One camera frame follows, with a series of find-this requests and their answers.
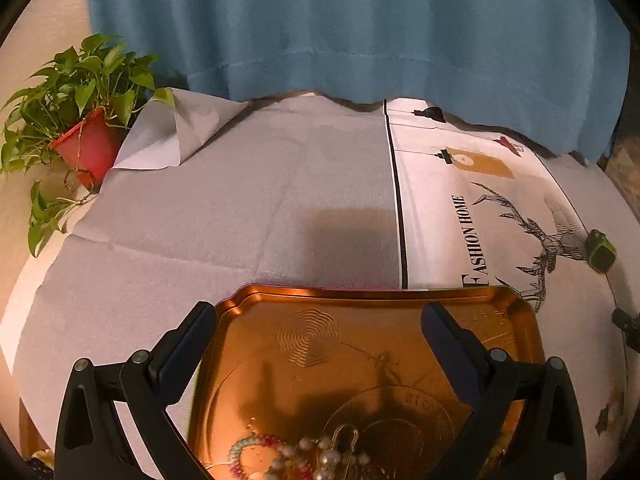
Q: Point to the gold metal tray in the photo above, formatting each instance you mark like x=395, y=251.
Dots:
x=350, y=360

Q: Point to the gold bangle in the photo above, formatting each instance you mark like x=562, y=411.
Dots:
x=350, y=428

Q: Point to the small black clip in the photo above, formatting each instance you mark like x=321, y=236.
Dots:
x=625, y=322

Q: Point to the potted green plant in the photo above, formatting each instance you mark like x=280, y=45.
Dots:
x=95, y=145

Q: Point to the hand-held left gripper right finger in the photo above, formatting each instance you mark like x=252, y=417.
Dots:
x=450, y=350

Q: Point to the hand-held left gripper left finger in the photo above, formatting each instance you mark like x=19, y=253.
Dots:
x=185, y=345

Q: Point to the small green box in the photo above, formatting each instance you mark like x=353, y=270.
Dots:
x=600, y=255

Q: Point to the blue curtain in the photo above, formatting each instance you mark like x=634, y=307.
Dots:
x=350, y=20

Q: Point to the grey and white printed tablecloth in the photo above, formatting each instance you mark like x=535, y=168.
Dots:
x=225, y=210

